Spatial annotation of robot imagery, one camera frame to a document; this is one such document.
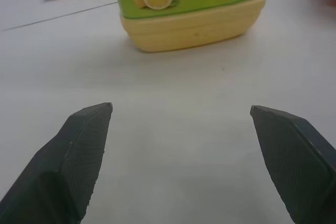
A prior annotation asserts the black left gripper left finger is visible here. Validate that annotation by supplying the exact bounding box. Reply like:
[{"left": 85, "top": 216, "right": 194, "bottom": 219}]
[{"left": 0, "top": 102, "right": 114, "bottom": 224}]

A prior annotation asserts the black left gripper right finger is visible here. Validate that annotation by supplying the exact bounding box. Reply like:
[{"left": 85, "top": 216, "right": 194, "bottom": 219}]
[{"left": 249, "top": 104, "right": 336, "bottom": 224}]

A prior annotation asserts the yellow dish soap bottle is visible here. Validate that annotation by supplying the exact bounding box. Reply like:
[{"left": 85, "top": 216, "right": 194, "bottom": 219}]
[{"left": 110, "top": 0, "right": 270, "bottom": 52}]

